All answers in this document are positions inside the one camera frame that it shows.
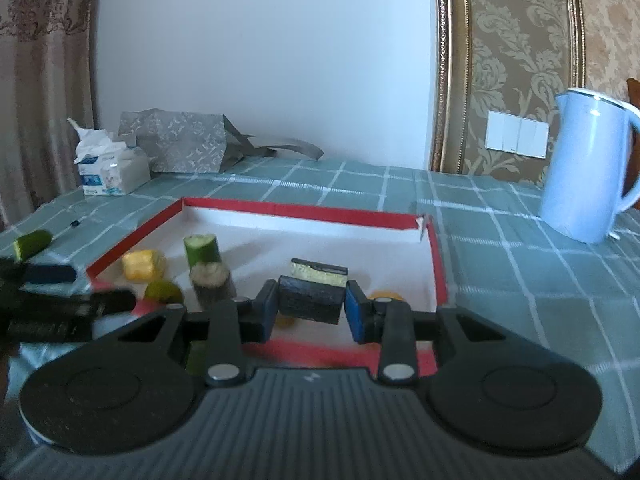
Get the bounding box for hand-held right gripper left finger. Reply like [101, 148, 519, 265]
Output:
[106, 280, 280, 387]

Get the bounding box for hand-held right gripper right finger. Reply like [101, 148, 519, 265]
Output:
[344, 281, 522, 387]

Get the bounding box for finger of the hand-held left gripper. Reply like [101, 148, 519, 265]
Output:
[0, 259, 79, 287]
[89, 288, 137, 318]

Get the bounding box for red cardboard box tray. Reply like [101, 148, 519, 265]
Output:
[86, 197, 450, 379]

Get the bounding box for yellow corn piece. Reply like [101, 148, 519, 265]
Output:
[122, 249, 167, 282]

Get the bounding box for green lime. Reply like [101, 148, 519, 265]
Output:
[144, 280, 185, 307]

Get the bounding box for yellow-fleshed dark eggplant piece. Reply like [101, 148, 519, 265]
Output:
[291, 258, 349, 289]

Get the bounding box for dark green cucumber piece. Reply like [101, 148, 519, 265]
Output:
[189, 262, 237, 312]

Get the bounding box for tissue pack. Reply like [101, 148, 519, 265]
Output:
[67, 118, 152, 196]

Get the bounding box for green checked tablecloth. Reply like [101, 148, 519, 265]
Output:
[0, 156, 640, 480]

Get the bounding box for grey patterned gift bag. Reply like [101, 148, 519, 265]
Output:
[118, 108, 325, 175]

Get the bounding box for brown patterned curtain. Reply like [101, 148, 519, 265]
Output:
[0, 0, 103, 233]

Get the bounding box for light blue electric kettle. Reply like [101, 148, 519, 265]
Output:
[538, 87, 640, 245]

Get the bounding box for white wall switch panel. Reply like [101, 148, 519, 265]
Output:
[485, 111, 551, 160]

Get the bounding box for gold wall trim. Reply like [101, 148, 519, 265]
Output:
[431, 0, 474, 174]
[561, 0, 587, 92]

